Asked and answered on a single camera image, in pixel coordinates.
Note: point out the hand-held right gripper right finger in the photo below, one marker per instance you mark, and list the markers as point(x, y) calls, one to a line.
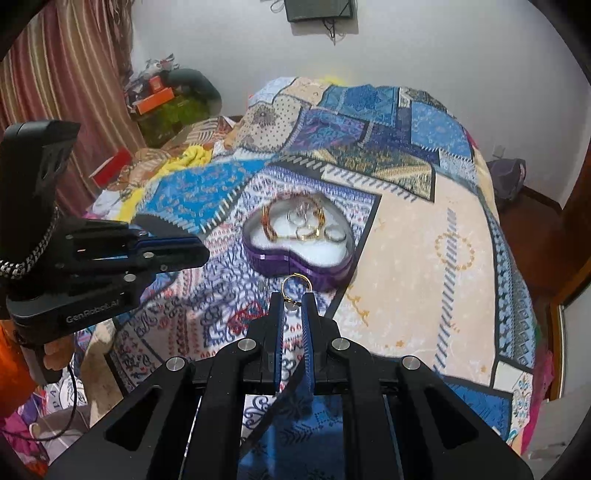
point(307, 341)

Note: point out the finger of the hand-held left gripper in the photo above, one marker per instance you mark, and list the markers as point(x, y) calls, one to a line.
point(180, 256)
point(157, 228)

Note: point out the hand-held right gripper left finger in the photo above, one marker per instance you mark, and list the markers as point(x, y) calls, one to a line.
point(279, 332)

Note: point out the purple heart-shaped jewelry box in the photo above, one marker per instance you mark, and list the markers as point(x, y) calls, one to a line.
point(323, 253)

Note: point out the person's left hand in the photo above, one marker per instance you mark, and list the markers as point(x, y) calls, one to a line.
point(55, 355)

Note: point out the red box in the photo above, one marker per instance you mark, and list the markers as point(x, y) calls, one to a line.
point(113, 166)

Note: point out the yellow cloth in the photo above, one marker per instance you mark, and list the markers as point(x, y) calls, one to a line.
point(194, 154)

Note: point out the orange patterned bedsheet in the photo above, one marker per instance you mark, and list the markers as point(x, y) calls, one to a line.
point(203, 131)

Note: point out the green cloth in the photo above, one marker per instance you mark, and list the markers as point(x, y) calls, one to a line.
point(175, 120)

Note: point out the blue patchwork blanket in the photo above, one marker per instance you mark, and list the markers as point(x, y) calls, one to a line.
point(415, 277)

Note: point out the flat orange box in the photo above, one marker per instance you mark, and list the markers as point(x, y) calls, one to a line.
point(154, 101)

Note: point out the pink patterned quilt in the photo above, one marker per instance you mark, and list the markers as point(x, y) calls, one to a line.
point(27, 415)

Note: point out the small orange carton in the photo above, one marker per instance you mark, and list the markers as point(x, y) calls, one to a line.
point(156, 84)

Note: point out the dark grey bundle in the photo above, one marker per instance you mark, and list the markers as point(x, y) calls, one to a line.
point(198, 85)

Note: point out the pile of clothes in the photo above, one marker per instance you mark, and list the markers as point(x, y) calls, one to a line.
point(147, 69)

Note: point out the striped red curtain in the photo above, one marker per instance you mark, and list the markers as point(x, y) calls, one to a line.
point(69, 69)

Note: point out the yellow plastic hoop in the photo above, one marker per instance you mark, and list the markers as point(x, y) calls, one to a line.
point(336, 79)

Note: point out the dark bag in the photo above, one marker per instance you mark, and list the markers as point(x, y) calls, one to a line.
point(508, 177)

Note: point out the white wall socket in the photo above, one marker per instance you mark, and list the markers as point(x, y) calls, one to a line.
point(498, 151)

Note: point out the small black wall screen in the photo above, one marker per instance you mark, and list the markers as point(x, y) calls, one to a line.
point(318, 9)

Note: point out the wooden door frame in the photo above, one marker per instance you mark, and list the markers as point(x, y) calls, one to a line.
point(579, 254)

